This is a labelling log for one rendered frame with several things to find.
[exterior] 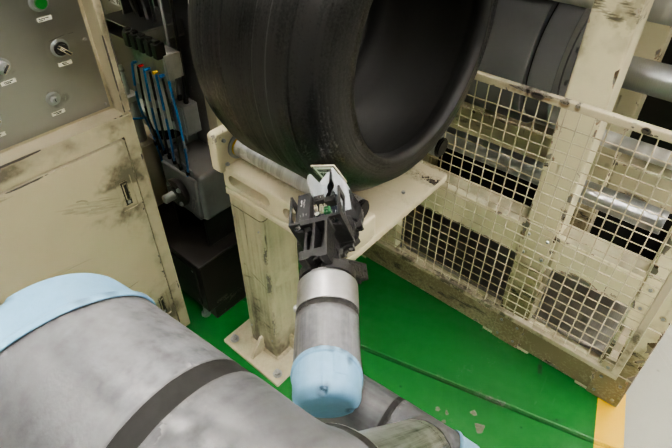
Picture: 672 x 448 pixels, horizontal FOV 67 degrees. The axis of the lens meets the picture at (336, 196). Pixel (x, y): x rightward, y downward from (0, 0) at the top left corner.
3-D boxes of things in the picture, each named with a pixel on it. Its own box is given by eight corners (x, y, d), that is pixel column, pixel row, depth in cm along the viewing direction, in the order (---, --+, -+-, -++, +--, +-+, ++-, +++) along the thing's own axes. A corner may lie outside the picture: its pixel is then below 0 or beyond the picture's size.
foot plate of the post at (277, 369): (223, 341, 178) (222, 334, 176) (278, 296, 194) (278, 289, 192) (277, 387, 165) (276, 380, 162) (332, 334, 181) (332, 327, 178)
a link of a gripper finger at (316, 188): (320, 151, 76) (319, 195, 70) (333, 178, 80) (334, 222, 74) (301, 156, 77) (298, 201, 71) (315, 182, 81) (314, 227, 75)
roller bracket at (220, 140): (212, 170, 113) (205, 132, 107) (331, 104, 136) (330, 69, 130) (222, 176, 111) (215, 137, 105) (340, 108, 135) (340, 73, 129)
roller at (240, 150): (228, 140, 109) (244, 131, 112) (231, 157, 112) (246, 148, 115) (355, 208, 92) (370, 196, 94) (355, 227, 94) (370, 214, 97)
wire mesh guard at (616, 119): (349, 229, 179) (353, 34, 136) (352, 226, 180) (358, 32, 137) (615, 380, 134) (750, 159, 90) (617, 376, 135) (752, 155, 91)
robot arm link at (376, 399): (370, 470, 63) (365, 439, 55) (298, 419, 68) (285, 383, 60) (402, 415, 67) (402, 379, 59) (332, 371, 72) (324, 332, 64)
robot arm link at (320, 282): (367, 322, 62) (305, 334, 64) (365, 290, 66) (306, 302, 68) (347, 290, 57) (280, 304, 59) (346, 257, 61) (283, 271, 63)
